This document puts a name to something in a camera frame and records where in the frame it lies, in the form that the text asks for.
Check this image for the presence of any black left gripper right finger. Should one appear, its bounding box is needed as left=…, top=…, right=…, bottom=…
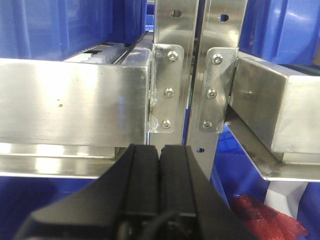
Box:
left=157, top=145, right=256, bottom=240

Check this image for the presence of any blue plastic bin lower right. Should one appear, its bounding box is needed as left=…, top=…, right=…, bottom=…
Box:
left=210, top=125, right=320, bottom=240

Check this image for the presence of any right steel upright post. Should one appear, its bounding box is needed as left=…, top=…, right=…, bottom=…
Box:
left=186, top=0, right=248, bottom=179

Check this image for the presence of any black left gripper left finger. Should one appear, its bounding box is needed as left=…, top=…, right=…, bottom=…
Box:
left=14, top=144, right=158, bottom=240

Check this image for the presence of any blue plastic bin upper right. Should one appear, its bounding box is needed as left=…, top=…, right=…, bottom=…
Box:
left=239, top=0, right=320, bottom=65

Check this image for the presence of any left steel shelf beam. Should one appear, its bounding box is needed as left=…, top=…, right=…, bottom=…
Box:
left=0, top=47, right=152, bottom=179

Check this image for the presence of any blue plastic bin upper left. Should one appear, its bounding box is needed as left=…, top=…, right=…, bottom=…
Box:
left=0, top=0, right=147, bottom=61

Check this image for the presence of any right steel shelf beam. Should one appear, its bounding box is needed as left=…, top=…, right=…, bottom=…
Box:
left=226, top=52, right=320, bottom=182

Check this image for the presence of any blue plastic bin lower left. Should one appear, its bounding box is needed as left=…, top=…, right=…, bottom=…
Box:
left=0, top=176, right=94, bottom=240

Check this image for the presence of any steel shelf beam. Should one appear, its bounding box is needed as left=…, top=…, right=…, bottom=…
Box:
left=226, top=52, right=320, bottom=182
left=0, top=47, right=152, bottom=179

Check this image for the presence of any red foam mesh packaging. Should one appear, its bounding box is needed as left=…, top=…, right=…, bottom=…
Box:
left=230, top=194, right=309, bottom=240

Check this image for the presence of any blue plastic bin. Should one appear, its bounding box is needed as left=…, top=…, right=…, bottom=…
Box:
left=239, top=0, right=320, bottom=65
left=0, top=176, right=94, bottom=240
left=210, top=125, right=320, bottom=240
left=0, top=0, right=147, bottom=61

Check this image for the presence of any left steel upright post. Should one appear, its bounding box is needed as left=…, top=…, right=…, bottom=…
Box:
left=149, top=0, right=199, bottom=149

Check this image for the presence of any steel upright post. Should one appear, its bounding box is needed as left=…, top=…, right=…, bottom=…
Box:
left=186, top=0, right=248, bottom=179
left=149, top=0, right=199, bottom=149

